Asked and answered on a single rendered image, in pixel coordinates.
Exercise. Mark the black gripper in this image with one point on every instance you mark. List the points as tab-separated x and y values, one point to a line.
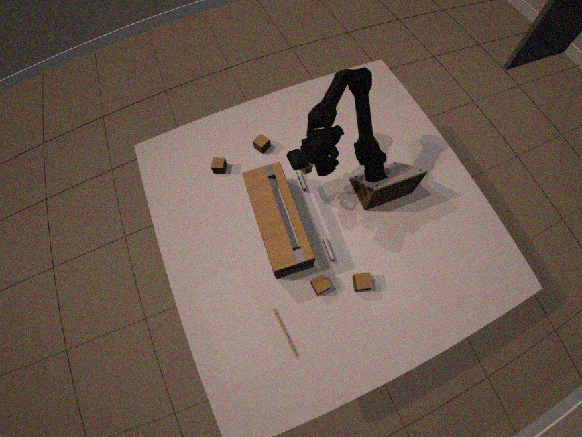
297	161

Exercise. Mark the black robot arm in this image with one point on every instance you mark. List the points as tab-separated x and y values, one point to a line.
318	141

